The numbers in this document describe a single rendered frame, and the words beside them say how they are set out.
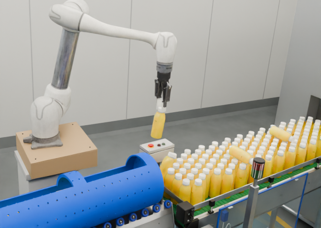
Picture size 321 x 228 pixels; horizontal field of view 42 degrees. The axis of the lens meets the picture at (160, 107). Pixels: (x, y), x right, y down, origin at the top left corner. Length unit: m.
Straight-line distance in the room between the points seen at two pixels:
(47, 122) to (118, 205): 0.72
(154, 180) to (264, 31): 4.39
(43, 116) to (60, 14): 0.59
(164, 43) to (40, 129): 0.88
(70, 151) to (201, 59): 3.47
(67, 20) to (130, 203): 0.99
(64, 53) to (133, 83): 2.78
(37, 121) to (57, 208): 0.72
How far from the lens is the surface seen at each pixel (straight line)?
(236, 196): 2.62
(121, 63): 5.11
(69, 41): 2.52
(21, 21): 4.64
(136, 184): 2.11
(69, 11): 2.32
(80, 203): 1.98
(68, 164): 2.52
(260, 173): 2.29
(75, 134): 2.70
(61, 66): 2.58
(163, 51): 2.24
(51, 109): 2.50
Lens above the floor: 2.28
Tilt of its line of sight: 21 degrees down
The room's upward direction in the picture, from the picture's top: 4 degrees clockwise
